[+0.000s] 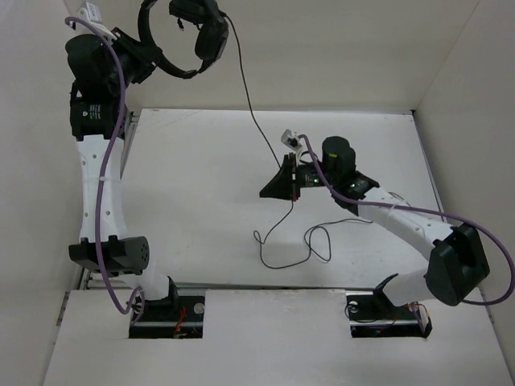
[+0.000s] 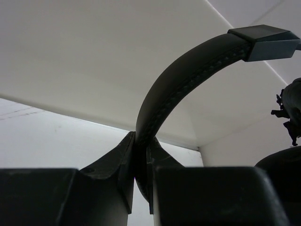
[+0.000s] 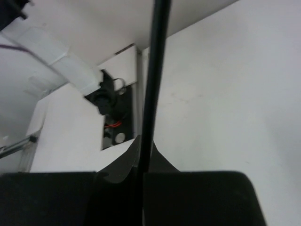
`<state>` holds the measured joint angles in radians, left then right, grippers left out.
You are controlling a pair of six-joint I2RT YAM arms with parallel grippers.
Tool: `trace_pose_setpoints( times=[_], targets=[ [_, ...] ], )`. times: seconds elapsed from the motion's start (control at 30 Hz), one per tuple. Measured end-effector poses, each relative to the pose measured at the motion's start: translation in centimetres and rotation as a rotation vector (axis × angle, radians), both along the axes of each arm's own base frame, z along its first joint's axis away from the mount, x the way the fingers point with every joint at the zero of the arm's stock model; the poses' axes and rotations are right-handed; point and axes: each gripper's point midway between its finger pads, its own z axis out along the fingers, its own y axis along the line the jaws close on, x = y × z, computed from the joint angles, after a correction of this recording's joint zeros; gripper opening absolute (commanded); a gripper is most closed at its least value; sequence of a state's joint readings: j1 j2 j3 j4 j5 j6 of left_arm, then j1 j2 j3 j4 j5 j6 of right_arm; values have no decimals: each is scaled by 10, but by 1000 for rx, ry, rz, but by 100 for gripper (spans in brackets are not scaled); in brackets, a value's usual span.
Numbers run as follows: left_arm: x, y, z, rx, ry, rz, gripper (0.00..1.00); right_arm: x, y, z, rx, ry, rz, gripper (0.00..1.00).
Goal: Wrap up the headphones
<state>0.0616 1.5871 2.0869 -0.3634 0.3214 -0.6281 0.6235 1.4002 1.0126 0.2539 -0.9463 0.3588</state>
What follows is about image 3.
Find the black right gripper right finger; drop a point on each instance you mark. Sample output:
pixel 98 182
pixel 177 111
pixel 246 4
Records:
pixel 204 198

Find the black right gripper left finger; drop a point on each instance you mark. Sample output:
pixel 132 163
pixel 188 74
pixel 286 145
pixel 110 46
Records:
pixel 100 198

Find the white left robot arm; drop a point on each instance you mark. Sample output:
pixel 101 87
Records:
pixel 22 24

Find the white front cover board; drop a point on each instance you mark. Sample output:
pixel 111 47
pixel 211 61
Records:
pixel 69 132

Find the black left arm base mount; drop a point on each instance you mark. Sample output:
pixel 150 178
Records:
pixel 114 100

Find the aluminium left side rail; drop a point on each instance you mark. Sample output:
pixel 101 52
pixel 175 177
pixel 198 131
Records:
pixel 18 146

